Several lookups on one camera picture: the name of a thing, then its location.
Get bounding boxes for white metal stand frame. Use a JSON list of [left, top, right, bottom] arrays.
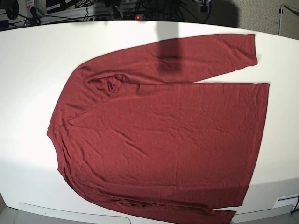
[[278, 4, 299, 36]]

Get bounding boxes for dark red long-sleeve shirt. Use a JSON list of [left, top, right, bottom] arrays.
[[47, 34, 270, 224]]

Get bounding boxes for white wall socket plate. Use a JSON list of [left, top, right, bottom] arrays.
[[273, 196, 298, 209]]

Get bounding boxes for tangled black cables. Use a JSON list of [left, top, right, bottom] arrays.
[[130, 0, 211, 22]]

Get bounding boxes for black power strip red switch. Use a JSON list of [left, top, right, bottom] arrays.
[[87, 14, 145, 21]]

